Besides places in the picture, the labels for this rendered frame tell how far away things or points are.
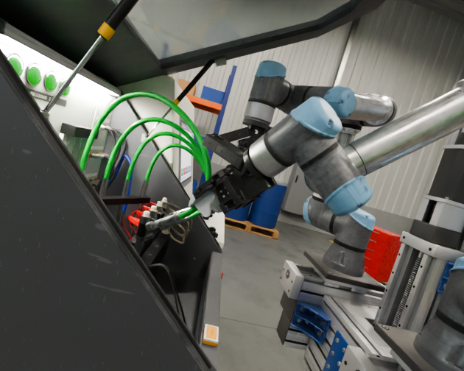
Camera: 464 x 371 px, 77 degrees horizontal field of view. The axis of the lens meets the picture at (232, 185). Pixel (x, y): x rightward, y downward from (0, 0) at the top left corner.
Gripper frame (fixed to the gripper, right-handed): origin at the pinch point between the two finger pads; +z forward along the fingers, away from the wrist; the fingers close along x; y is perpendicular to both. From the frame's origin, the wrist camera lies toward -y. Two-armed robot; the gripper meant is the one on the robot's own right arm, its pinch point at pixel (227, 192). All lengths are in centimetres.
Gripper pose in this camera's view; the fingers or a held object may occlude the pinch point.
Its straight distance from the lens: 78.4
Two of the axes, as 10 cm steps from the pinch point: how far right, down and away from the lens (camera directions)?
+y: 9.6, 2.7, 0.5
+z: -2.8, 9.6, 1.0
